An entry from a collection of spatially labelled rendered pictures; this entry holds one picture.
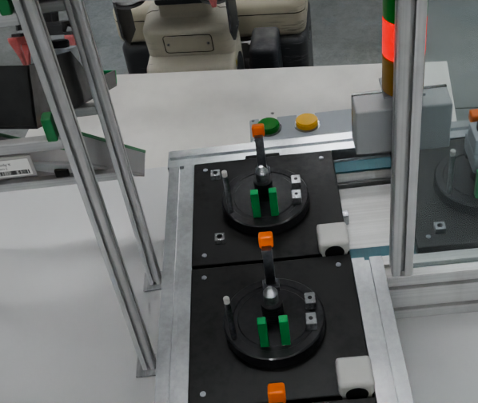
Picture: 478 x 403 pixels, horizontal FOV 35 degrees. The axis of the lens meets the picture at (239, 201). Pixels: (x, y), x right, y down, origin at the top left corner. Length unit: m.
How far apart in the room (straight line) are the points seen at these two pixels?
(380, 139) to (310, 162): 0.33
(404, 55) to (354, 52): 2.48
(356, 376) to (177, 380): 0.24
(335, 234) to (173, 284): 0.25
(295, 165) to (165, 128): 0.40
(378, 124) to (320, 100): 0.66
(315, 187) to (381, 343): 0.31
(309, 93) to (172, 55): 0.44
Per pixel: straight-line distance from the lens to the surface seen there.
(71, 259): 1.39
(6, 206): 1.55
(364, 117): 0.97
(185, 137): 1.59
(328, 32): 3.51
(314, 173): 1.29
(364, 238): 1.25
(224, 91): 1.70
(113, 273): 1.03
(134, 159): 1.26
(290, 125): 1.41
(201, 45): 1.91
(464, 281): 1.18
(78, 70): 1.04
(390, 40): 0.91
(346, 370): 1.01
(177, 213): 1.28
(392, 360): 1.05
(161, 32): 1.91
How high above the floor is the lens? 1.82
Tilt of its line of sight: 43 degrees down
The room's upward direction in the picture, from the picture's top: 9 degrees counter-clockwise
